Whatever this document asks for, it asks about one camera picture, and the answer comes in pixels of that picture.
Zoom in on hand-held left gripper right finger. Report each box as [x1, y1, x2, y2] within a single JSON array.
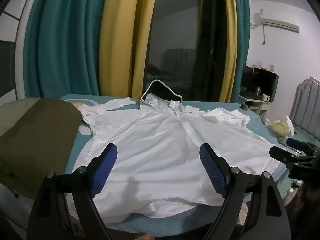
[[199, 143, 292, 240]]

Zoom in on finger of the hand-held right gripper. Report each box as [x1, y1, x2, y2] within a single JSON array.
[[286, 137, 315, 153], [269, 145, 300, 167]]

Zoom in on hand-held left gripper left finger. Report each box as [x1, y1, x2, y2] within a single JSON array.
[[26, 143, 118, 240]]

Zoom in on white shirt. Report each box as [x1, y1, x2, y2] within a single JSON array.
[[71, 92, 280, 218]]

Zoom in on white clothes hanger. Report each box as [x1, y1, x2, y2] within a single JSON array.
[[140, 79, 184, 110]]

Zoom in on yellow plastic bag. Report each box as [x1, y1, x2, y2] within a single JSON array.
[[270, 115, 295, 137]]

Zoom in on grey padded headboard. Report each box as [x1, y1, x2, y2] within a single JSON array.
[[291, 76, 320, 140]]

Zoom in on white computer desk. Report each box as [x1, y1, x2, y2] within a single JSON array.
[[239, 94, 270, 118]]

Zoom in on black monitor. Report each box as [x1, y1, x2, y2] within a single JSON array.
[[252, 67, 279, 103]]

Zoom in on teal printed blanket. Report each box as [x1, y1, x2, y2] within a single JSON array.
[[59, 94, 300, 238]]

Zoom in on black computer tower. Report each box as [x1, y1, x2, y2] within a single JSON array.
[[242, 65, 254, 95]]

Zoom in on narrow yellow curtain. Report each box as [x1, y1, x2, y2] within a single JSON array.
[[217, 0, 239, 103]]

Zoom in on white air conditioner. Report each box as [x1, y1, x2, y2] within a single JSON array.
[[254, 12, 300, 33]]

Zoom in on narrow teal curtain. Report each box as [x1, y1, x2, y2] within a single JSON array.
[[234, 0, 251, 103]]

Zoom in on wide teal curtain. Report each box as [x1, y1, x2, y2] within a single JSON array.
[[22, 0, 113, 98]]

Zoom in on glass sliding door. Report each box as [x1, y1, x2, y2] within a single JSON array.
[[145, 0, 227, 103]]

